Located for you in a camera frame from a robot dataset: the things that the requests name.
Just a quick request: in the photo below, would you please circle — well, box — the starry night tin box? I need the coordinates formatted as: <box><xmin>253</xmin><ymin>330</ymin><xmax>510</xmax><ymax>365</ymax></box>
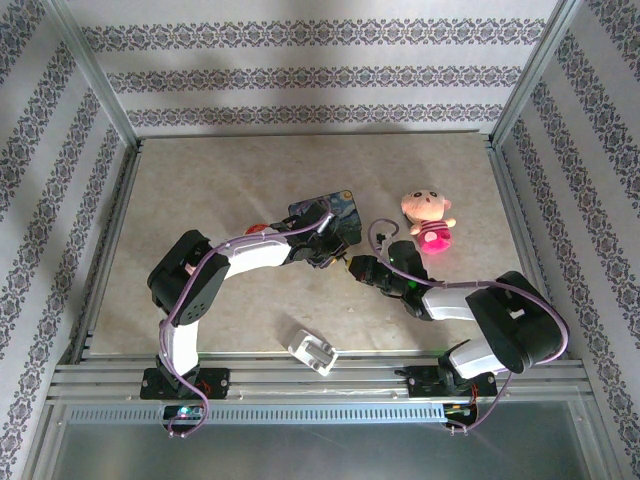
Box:
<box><xmin>287</xmin><ymin>187</ymin><xmax>364</xmax><ymax>247</ymax></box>

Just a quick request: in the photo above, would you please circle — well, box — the pink plush doll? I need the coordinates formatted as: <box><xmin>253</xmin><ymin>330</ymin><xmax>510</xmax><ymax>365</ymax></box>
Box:
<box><xmin>400</xmin><ymin>188</ymin><xmax>458</xmax><ymax>258</ymax></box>

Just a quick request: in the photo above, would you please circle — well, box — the white power adapter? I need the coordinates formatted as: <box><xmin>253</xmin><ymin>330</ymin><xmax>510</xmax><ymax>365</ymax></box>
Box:
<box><xmin>287</xmin><ymin>328</ymin><xmax>340</xmax><ymax>378</ymax></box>

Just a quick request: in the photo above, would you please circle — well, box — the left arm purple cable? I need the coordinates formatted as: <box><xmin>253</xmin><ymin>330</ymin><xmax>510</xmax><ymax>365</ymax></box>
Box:
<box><xmin>157</xmin><ymin>197</ymin><xmax>351</xmax><ymax>439</ymax></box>

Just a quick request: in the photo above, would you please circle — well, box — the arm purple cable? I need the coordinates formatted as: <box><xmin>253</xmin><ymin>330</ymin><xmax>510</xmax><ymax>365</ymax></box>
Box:
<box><xmin>367</xmin><ymin>218</ymin><xmax>571</xmax><ymax>434</ymax></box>
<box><xmin>157</xmin><ymin>197</ymin><xmax>351</xmax><ymax>439</ymax></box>

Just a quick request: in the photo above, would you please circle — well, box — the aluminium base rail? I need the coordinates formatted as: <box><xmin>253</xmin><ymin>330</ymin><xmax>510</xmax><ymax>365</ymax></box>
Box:
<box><xmin>47</xmin><ymin>349</ymin><xmax>587</xmax><ymax>402</ymax></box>

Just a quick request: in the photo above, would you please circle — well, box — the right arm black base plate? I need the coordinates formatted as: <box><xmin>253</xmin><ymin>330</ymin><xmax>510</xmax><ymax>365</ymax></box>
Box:
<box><xmin>407</xmin><ymin>367</ymin><xmax>499</xmax><ymax>399</ymax></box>

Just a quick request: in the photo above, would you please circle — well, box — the right aluminium side rail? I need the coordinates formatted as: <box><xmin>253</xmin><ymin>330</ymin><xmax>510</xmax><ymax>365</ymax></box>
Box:
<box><xmin>483</xmin><ymin>133</ymin><xmax>570</xmax><ymax>359</ymax></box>

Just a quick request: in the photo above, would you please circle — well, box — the aluminium side rail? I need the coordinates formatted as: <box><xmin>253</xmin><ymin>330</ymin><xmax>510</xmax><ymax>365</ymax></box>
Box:
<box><xmin>483</xmin><ymin>133</ymin><xmax>570</xmax><ymax>359</ymax></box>
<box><xmin>69</xmin><ymin>138</ymin><xmax>145</xmax><ymax>362</ymax></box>

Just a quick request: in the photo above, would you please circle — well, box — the grey slotted cable duct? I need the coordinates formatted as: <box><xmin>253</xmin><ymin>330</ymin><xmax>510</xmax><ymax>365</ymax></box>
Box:
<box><xmin>64</xmin><ymin>404</ymin><xmax>447</xmax><ymax>426</ymax></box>

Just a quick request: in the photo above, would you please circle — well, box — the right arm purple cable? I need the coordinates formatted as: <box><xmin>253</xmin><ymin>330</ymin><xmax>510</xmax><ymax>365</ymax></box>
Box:
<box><xmin>367</xmin><ymin>218</ymin><xmax>571</xmax><ymax>434</ymax></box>

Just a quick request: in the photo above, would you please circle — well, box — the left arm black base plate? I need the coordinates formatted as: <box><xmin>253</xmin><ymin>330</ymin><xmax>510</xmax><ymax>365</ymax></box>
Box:
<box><xmin>139</xmin><ymin>367</ymin><xmax>231</xmax><ymax>401</ymax></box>

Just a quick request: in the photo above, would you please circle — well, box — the left aluminium side rail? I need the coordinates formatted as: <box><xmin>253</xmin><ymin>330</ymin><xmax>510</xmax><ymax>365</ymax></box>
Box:
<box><xmin>69</xmin><ymin>138</ymin><xmax>145</xmax><ymax>362</ymax></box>

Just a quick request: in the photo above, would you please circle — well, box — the right aluminium corner post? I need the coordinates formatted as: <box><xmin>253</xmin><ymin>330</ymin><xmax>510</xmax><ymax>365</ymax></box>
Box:
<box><xmin>490</xmin><ymin>0</ymin><xmax>585</xmax><ymax>145</ymax></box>

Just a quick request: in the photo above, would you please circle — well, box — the aluminium corner post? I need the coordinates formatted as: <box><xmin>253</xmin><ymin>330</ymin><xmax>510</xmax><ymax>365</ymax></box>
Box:
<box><xmin>490</xmin><ymin>0</ymin><xmax>585</xmax><ymax>145</ymax></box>
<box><xmin>42</xmin><ymin>0</ymin><xmax>142</xmax><ymax>147</ymax></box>

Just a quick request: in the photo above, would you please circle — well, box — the left aluminium corner post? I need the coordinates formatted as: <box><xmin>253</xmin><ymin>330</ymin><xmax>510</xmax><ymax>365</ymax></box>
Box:
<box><xmin>42</xmin><ymin>0</ymin><xmax>142</xmax><ymax>147</ymax></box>

